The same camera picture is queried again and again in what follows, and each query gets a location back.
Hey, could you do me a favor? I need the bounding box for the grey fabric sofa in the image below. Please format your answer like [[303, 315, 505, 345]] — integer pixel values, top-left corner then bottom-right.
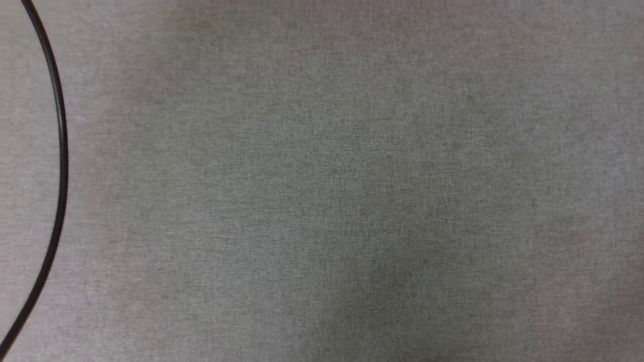
[[0, 0, 644, 362]]

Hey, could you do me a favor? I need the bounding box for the thin black cable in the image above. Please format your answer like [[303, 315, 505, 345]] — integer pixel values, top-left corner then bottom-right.
[[0, 0, 69, 358]]

